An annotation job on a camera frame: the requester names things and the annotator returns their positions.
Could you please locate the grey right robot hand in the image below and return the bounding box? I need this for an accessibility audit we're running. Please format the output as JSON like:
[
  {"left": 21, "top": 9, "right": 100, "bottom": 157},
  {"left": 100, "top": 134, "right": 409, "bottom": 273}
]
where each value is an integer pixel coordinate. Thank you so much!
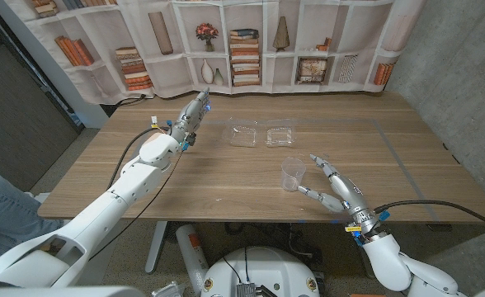
[{"left": 298, "top": 154, "right": 382, "bottom": 236}]

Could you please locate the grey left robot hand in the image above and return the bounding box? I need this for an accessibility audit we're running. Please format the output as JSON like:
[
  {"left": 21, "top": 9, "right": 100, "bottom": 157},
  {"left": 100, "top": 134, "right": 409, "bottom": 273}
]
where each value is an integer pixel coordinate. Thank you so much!
[{"left": 170, "top": 87, "right": 211, "bottom": 144}]

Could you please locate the clear plastic measuring cup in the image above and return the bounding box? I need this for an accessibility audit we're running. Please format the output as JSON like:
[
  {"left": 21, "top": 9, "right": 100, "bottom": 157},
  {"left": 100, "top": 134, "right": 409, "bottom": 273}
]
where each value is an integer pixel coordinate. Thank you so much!
[{"left": 280, "top": 157, "right": 307, "bottom": 192}]

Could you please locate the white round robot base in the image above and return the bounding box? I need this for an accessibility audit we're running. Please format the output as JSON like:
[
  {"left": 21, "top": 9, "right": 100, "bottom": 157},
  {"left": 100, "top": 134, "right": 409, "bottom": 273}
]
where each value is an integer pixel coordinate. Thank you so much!
[{"left": 200, "top": 246, "right": 321, "bottom": 297}]

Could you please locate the peach jewelry box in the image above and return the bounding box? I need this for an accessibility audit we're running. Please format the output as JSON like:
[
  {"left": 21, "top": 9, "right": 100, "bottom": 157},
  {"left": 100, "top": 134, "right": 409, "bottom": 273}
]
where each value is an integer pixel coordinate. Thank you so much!
[{"left": 143, "top": 130, "right": 165, "bottom": 145}]

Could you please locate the clear plastic clamshell container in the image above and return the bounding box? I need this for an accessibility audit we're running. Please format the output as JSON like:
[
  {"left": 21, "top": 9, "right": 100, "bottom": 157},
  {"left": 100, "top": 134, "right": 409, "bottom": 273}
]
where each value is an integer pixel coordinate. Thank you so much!
[{"left": 224, "top": 119, "right": 299, "bottom": 149}]

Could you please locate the printed bookshelf backdrop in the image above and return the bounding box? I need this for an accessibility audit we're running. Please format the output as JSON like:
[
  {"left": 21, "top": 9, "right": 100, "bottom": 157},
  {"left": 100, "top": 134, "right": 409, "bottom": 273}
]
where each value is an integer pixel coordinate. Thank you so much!
[{"left": 2, "top": 0, "right": 427, "bottom": 105}]

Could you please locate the white roll with orange label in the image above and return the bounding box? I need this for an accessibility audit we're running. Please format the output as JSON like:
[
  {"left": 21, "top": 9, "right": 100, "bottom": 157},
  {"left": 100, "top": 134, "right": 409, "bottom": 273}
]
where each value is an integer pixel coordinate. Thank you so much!
[{"left": 175, "top": 224, "right": 210, "bottom": 296}]

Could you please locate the person's leg in jeans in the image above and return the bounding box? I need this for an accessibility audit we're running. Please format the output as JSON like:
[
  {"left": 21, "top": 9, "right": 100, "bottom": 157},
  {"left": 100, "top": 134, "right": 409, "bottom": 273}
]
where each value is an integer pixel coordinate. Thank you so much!
[{"left": 0, "top": 162, "right": 64, "bottom": 269}]

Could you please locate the black floor cable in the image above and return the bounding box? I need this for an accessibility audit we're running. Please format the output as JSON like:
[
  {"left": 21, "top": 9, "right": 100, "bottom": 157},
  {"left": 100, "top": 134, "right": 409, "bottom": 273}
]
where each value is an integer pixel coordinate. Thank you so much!
[{"left": 114, "top": 93, "right": 148, "bottom": 108}]

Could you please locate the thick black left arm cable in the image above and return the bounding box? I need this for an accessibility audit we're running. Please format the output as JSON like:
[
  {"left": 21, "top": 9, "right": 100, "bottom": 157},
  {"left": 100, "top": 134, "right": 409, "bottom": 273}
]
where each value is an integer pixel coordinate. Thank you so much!
[{"left": 106, "top": 125, "right": 172, "bottom": 191}]

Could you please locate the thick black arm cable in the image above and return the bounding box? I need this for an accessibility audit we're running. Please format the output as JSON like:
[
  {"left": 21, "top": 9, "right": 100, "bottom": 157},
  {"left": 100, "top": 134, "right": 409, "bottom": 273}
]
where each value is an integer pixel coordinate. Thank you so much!
[
  {"left": 106, "top": 125, "right": 172, "bottom": 191},
  {"left": 374, "top": 199, "right": 485, "bottom": 235}
]

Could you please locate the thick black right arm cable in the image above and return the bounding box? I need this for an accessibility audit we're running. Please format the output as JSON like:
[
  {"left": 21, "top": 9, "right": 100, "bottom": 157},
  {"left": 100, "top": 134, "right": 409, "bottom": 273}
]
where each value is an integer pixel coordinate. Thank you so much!
[{"left": 374, "top": 199, "right": 485, "bottom": 235}]

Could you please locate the silver metal bracket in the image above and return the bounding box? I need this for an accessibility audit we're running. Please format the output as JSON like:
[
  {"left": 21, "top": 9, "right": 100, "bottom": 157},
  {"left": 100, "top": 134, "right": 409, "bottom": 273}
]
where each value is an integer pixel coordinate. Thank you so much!
[{"left": 151, "top": 281, "right": 186, "bottom": 297}]

